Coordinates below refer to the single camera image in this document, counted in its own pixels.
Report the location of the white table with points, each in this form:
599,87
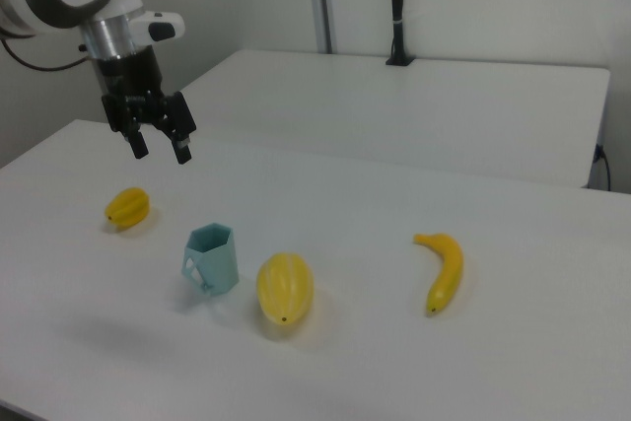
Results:
404,110

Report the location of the yellow toy starfruit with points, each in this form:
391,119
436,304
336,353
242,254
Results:
129,207

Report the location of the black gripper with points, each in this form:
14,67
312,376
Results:
129,73

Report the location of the yellow toy banana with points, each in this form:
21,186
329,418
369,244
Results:
449,268

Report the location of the teal hexagonal mug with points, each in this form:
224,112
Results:
221,265

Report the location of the black pole with base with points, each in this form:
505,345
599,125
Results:
397,7

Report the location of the yellow toy melon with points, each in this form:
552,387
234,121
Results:
286,288

